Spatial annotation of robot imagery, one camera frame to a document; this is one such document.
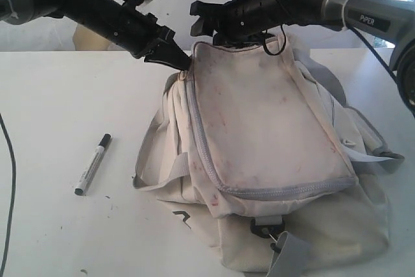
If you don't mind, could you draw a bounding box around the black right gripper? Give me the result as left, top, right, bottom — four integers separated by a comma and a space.
190, 0, 292, 47

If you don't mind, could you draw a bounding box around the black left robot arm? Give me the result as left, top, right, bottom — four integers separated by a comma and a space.
1, 0, 191, 71

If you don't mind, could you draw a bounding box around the white fabric backpack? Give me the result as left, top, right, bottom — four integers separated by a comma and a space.
134, 36, 401, 276

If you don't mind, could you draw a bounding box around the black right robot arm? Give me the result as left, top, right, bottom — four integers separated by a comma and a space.
190, 0, 414, 112

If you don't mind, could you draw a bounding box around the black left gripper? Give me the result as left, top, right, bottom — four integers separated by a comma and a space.
84, 0, 191, 71

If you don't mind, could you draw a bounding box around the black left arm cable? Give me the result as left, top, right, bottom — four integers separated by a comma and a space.
0, 0, 143, 277

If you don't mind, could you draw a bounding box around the white marker with black cap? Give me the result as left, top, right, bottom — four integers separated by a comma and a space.
74, 134, 112, 196

